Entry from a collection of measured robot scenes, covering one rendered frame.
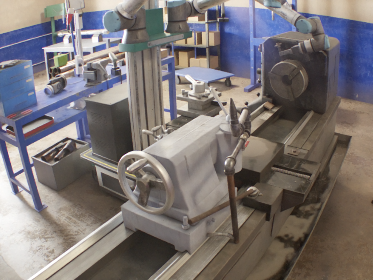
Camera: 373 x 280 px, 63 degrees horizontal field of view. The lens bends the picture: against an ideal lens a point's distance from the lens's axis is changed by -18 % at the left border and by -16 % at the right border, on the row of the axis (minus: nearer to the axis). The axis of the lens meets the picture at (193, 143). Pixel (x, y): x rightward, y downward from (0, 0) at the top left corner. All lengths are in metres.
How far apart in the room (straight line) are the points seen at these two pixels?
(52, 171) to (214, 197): 2.16
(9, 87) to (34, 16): 6.17
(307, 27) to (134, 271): 1.57
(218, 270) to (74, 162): 2.43
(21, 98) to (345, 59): 4.69
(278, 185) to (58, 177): 2.24
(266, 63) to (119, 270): 1.77
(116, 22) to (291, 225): 1.59
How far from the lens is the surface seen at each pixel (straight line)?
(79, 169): 3.46
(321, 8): 5.72
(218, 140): 1.32
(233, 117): 1.04
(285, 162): 1.71
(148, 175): 1.14
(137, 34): 2.32
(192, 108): 1.80
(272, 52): 2.49
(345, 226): 2.79
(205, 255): 1.23
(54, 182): 3.31
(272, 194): 1.47
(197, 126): 1.34
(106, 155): 2.97
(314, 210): 2.22
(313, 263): 2.42
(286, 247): 1.91
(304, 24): 2.06
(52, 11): 8.52
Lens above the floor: 1.69
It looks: 26 degrees down
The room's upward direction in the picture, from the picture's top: 2 degrees counter-clockwise
